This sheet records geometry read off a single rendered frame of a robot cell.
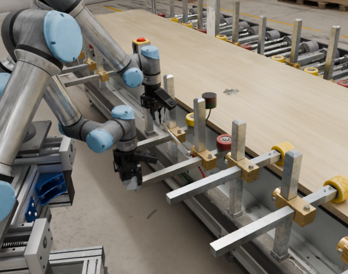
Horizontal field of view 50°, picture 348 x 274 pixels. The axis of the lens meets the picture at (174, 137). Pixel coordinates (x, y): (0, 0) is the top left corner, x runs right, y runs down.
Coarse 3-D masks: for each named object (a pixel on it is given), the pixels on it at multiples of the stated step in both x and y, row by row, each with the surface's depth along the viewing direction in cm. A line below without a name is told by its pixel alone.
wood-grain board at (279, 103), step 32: (128, 32) 312; (160, 32) 307; (192, 32) 302; (160, 64) 241; (192, 64) 238; (224, 64) 235; (256, 64) 232; (192, 96) 196; (224, 96) 194; (256, 96) 192; (288, 96) 190; (320, 96) 188; (224, 128) 165; (256, 128) 164; (288, 128) 163; (320, 128) 161; (320, 160) 141
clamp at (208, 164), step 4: (192, 148) 158; (192, 152) 159; (196, 152) 156; (200, 152) 155; (204, 152) 155; (208, 152) 155; (196, 156) 157; (200, 156) 153; (204, 156) 153; (212, 156) 152; (204, 160) 151; (208, 160) 150; (212, 160) 151; (216, 160) 152; (204, 164) 152; (208, 164) 151; (212, 164) 152; (216, 164) 153; (204, 168) 153; (208, 168) 152; (212, 168) 153
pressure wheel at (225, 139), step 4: (220, 136) 158; (224, 136) 159; (228, 136) 158; (216, 140) 156; (220, 140) 156; (224, 140) 156; (228, 140) 156; (216, 144) 157; (220, 144) 154; (224, 144) 154; (228, 144) 153; (220, 148) 156; (224, 148) 155; (228, 148) 154; (224, 160) 162
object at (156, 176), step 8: (216, 152) 156; (224, 152) 157; (192, 160) 152; (200, 160) 152; (168, 168) 148; (176, 168) 148; (184, 168) 150; (192, 168) 152; (144, 176) 145; (152, 176) 144; (160, 176) 145; (168, 176) 147; (144, 184) 143
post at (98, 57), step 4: (96, 52) 245; (96, 56) 246; (100, 56) 247; (96, 60) 248; (100, 60) 249; (96, 64) 251; (100, 64) 250; (100, 68) 251; (100, 80) 255; (100, 84) 258; (104, 84) 258
